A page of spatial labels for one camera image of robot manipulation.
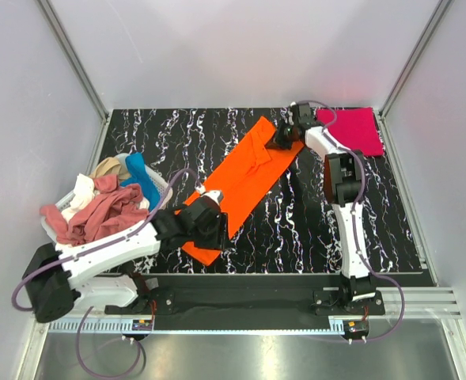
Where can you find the slotted cable duct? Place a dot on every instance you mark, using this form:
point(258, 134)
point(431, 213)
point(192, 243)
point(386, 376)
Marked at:
point(102, 326)

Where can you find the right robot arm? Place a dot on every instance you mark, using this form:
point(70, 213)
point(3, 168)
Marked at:
point(344, 186)

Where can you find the folded magenta t shirt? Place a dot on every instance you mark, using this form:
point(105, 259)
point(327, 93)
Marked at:
point(354, 128)

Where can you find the beige t shirt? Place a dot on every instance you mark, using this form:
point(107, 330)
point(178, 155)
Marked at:
point(111, 165)

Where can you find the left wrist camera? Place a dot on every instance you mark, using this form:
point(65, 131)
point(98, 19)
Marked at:
point(215, 195)

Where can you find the white laundry basket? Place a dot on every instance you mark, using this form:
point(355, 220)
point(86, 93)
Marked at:
point(98, 208)

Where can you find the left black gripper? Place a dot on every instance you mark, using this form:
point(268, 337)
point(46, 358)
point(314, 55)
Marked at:
point(220, 228)

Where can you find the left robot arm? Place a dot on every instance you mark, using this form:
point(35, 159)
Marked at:
point(58, 280)

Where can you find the white t shirt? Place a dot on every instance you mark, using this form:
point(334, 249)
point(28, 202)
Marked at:
point(78, 198)

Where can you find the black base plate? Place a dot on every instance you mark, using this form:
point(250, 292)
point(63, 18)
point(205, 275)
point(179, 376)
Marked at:
point(232, 303)

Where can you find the orange t shirt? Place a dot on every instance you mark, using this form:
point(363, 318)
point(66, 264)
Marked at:
point(249, 172)

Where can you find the blue t shirt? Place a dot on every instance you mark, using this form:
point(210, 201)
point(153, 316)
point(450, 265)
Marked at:
point(136, 167)

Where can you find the dusty pink t shirt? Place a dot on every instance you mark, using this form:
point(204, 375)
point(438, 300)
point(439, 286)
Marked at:
point(98, 213)

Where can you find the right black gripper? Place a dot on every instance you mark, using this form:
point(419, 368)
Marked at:
point(281, 138)

